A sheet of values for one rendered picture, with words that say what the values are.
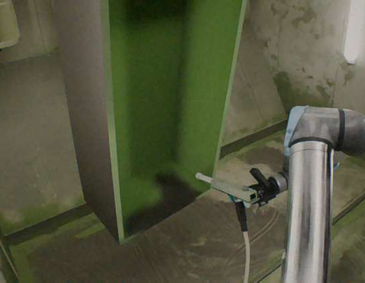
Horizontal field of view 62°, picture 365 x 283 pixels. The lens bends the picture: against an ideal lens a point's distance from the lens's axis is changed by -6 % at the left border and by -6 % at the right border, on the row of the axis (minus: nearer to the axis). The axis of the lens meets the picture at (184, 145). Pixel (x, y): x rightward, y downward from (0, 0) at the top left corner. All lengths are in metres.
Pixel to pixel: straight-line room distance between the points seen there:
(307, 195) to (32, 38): 2.12
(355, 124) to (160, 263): 1.43
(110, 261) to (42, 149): 0.89
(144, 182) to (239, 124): 1.41
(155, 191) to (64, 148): 0.85
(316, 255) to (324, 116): 0.35
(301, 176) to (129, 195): 1.12
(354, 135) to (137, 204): 1.15
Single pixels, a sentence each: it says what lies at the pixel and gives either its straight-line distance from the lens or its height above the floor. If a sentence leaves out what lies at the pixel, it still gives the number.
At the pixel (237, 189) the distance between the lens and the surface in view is 1.32.
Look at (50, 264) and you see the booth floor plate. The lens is 2.17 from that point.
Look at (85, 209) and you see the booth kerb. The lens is 2.36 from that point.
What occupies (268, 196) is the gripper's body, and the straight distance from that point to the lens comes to 1.46.
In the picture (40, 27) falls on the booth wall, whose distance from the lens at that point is 2.49.
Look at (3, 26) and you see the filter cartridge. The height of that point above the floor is 1.37.
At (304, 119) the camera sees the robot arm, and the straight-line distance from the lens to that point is 0.88.
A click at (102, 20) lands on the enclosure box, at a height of 1.45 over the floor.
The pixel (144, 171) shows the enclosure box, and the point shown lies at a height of 0.53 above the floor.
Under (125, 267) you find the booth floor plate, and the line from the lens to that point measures 2.01.
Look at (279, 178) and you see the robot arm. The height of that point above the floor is 0.72.
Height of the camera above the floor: 1.56
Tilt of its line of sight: 29 degrees down
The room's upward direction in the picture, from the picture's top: 3 degrees counter-clockwise
